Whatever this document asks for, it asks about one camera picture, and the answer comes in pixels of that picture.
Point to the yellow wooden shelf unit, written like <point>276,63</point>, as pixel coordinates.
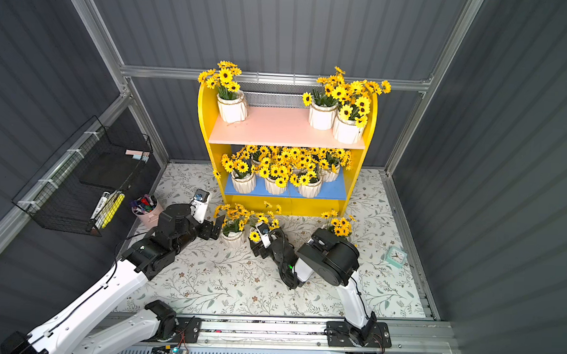
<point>286,128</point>

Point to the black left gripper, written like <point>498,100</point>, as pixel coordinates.
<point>209,228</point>

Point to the black wire wall basket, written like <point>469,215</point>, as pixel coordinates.
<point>104,159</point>

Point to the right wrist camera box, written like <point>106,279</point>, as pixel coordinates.
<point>264,230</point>

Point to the sunflower pot taken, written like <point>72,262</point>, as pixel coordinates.
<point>337,223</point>
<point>235,218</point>

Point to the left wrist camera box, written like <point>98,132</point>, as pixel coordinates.
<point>199,205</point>

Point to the shelf sunflower pot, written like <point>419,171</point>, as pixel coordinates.
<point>306,177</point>
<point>355,101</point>
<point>323,106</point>
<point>269,216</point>
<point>241,169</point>
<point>275,169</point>
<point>332,161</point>
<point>231,100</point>

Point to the pink metal pen bucket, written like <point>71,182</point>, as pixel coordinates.
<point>148,209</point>

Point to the white mesh desk organizer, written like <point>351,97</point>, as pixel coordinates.
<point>275,95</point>

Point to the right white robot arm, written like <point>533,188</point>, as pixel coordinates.
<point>336,261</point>

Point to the white marker in basket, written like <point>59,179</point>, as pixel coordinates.
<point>100,204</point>

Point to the small teal alarm clock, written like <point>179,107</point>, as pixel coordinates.
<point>396,257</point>

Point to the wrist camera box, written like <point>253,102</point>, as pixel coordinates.
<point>264,230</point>
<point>199,205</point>

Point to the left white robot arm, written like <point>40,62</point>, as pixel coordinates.
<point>71,330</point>

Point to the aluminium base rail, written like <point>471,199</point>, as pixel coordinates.
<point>231,334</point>

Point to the yellow marker in basket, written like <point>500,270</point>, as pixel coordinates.
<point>110,210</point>

